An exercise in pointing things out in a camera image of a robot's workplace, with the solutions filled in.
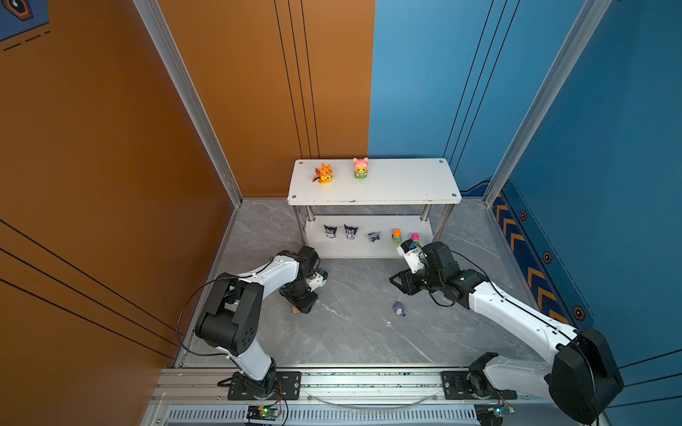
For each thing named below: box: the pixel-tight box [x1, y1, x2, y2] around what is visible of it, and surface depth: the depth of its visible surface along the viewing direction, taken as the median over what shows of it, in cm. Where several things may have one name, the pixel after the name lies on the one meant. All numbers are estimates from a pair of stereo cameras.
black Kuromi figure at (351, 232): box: [343, 223, 359, 240], surface depth 97 cm
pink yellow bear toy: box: [352, 157, 370, 181], surface depth 77 cm
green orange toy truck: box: [391, 228, 403, 245], surface depth 100 cm
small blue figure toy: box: [392, 300, 406, 317], surface depth 88 cm
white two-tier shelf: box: [286, 157, 462, 259], surface depth 84 cm
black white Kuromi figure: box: [323, 224, 338, 241], surface depth 98 cm
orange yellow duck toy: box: [312, 162, 334, 185], surface depth 75 cm
